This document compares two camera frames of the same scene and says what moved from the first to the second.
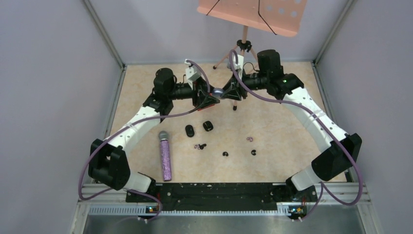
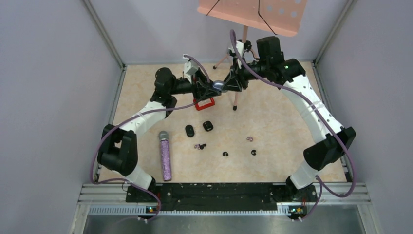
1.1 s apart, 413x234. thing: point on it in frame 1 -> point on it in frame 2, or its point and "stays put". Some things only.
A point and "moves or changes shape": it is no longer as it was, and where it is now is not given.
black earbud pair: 202,146 stays put
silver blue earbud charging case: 217,92 moves or changes shape
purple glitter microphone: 163,135 stays put
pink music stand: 284,17 stays put
